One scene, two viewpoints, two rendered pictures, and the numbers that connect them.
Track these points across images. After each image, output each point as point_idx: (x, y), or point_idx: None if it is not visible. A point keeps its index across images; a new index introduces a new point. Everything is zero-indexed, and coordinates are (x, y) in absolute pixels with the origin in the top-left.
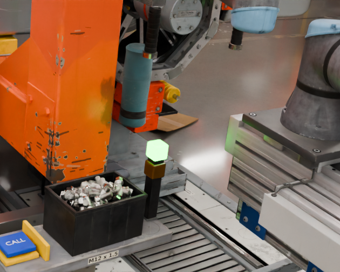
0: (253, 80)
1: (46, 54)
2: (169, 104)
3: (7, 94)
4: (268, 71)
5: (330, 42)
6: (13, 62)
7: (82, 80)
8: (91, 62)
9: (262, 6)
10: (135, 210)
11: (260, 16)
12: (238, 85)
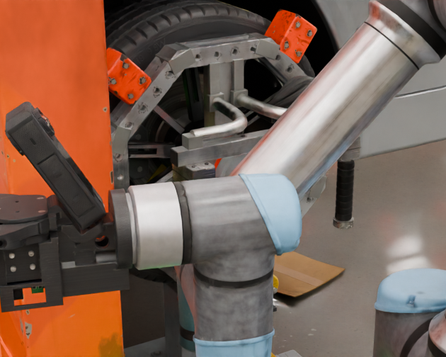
0: (433, 193)
1: (11, 312)
2: (306, 246)
3: None
4: None
5: (407, 329)
6: None
7: (66, 347)
8: (77, 319)
9: (233, 339)
10: None
11: (234, 355)
12: (410, 202)
